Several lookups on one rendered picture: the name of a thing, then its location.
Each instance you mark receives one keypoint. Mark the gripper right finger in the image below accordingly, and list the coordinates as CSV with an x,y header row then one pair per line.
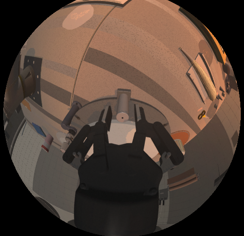
x,y
164,138

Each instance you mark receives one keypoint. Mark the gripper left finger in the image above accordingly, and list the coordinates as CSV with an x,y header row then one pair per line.
x,y
82,138

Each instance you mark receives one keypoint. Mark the orange round disc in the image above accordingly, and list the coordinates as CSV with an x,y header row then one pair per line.
x,y
181,135

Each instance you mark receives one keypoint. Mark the pale round carrier plate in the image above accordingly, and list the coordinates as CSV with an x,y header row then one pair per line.
x,y
122,134

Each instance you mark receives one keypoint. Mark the orange figure-eight tag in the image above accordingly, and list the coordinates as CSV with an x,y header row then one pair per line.
x,y
201,114

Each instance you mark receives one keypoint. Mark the dark plate with holes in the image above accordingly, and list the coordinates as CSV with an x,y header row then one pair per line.
x,y
35,68

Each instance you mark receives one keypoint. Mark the silver knurled knob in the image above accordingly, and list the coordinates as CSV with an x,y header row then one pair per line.
x,y
67,140

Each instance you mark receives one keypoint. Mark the beige block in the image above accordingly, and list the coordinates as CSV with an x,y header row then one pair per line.
x,y
180,146

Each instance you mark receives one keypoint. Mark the red and white tub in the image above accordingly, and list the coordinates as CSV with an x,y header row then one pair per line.
x,y
47,142

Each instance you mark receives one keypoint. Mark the blue notebook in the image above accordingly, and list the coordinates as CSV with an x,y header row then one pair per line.
x,y
39,129

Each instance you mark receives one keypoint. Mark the grey socket box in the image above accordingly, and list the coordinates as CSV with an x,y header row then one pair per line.
x,y
163,195

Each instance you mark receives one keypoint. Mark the pale flat tray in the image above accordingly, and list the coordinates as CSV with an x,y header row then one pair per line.
x,y
194,75

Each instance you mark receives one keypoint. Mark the grey square plunger bracket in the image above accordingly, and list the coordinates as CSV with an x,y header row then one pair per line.
x,y
124,91

